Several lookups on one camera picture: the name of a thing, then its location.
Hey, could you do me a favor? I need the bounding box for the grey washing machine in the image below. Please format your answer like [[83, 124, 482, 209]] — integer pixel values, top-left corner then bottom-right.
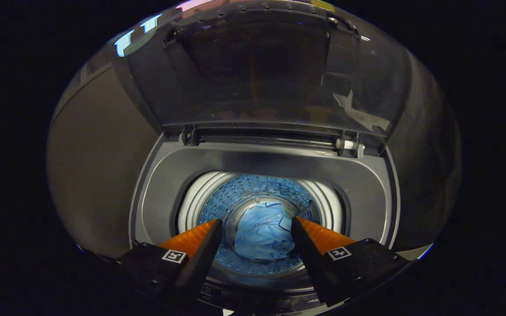
[[128, 129, 401, 313]]

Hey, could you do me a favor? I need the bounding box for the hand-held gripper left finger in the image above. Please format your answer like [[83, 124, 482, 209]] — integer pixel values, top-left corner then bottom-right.
[[117, 219, 224, 303]]

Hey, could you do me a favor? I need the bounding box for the dark transparent washing machine lid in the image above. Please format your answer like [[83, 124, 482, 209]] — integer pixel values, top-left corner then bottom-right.
[[112, 0, 412, 154]]

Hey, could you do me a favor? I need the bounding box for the light blue polo shirt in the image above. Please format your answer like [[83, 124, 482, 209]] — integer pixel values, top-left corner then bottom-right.
[[234, 201, 297, 260]]

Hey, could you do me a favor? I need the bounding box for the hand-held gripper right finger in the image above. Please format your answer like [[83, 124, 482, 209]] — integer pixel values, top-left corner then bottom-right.
[[290, 216, 411, 308]]

